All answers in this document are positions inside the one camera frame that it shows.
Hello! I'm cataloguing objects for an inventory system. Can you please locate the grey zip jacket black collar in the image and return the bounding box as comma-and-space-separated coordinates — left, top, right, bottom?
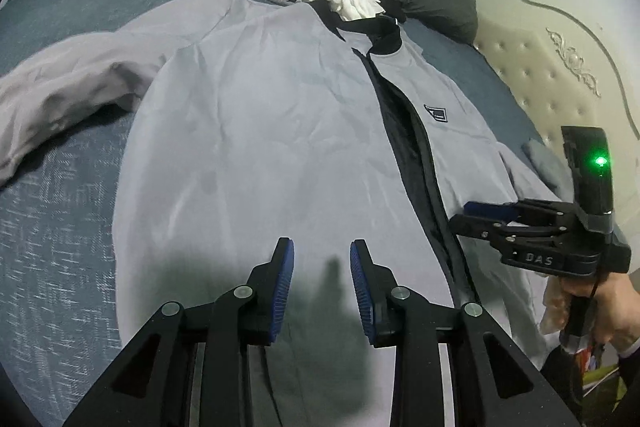
1, 0, 551, 426

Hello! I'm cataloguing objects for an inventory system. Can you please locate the person's right hand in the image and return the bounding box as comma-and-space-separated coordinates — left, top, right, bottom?
560, 273, 640, 350

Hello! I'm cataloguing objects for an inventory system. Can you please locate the cream tufted headboard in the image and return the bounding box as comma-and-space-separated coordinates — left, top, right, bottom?
474, 0, 639, 249

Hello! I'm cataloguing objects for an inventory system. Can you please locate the blue patterned bed cover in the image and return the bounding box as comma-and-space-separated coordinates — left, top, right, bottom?
0, 0, 547, 427

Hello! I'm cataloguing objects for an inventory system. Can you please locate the black camera box green light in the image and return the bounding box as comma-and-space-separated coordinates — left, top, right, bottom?
561, 126, 614, 234

